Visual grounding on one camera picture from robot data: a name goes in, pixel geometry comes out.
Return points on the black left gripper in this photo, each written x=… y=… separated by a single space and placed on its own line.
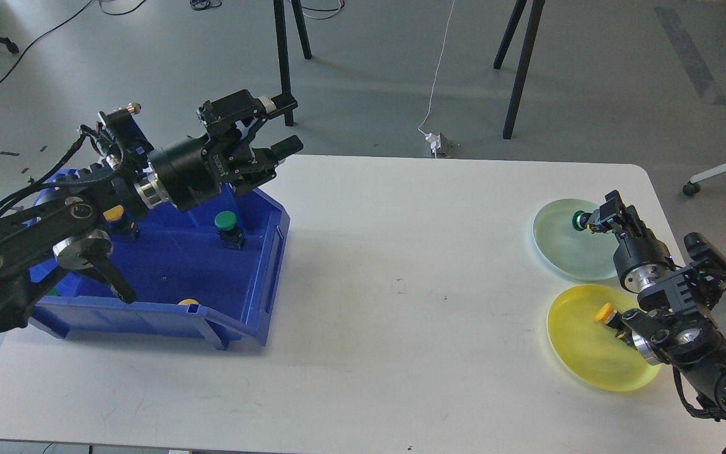
x=196 y=170

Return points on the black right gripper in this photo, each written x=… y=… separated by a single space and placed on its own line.
x=640 y=258

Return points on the green push button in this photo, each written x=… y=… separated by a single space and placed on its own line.
x=230 y=233
x=581 y=220

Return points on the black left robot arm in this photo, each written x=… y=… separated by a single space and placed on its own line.
x=62 y=223

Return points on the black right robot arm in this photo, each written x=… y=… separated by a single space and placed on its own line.
x=672 y=323

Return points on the pale green plastic plate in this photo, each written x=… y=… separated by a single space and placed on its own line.
x=581 y=255

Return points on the yellow plastic plate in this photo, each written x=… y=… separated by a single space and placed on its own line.
x=589 y=349

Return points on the yellow push button back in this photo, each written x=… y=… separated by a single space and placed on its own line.
x=121 y=225

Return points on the black tripod legs left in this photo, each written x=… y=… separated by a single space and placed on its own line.
x=282 y=43

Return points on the black tripod legs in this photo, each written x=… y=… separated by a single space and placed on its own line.
x=534 y=19
x=282 y=43

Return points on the blue plastic bin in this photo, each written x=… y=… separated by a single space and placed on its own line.
x=179 y=256

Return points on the white power adapter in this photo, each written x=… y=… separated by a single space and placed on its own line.
x=438 y=146

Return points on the black tripod legs right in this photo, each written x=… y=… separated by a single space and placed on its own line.
x=534 y=19

